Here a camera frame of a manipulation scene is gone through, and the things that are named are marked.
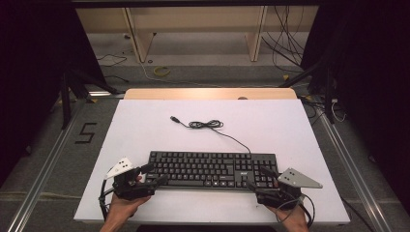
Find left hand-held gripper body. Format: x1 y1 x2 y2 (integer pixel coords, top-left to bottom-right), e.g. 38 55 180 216
104 157 157 201

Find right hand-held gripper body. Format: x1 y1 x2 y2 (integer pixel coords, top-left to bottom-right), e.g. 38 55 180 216
255 167 324 211

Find black keyboard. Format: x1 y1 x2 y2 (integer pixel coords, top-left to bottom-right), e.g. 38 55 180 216
143 150 282 193

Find person's left hand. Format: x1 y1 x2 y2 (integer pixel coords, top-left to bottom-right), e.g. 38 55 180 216
107 192 153 224

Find person's right hand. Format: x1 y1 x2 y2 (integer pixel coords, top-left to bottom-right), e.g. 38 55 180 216
265 202 309 232

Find white table cover board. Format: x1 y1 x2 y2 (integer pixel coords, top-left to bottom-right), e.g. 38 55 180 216
73 99 352 226

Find light wooden table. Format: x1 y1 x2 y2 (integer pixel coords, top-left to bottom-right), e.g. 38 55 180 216
124 87 298 101

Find black metal stand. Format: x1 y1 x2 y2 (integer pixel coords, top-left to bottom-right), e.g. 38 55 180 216
59 66 121 131
278 57 337 126

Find yellow tape roll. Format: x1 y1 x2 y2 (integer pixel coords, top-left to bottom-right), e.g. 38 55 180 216
153 66 171 78

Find black curtain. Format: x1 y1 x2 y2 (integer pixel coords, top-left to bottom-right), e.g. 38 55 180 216
0 0 108 189
301 0 410 217

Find light wooden shelf unit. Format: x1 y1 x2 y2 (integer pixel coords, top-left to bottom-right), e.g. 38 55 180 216
75 5 320 64

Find left hand-held gripper cable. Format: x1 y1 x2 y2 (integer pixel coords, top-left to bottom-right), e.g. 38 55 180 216
98 178 118 222

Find black keyboard cable with plug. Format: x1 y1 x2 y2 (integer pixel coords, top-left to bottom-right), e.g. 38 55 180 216
169 115 252 155

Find aluminium floor rail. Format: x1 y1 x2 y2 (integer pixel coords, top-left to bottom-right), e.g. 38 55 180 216
317 105 393 232
6 100 85 232

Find tangled floor cables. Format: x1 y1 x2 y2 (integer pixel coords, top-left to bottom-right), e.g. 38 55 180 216
299 95 348 124

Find thin black floor cable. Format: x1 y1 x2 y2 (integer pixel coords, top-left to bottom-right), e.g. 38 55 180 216
96 53 129 68

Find hanging black cable bundle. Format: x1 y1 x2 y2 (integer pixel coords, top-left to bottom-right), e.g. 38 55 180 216
260 5 307 74

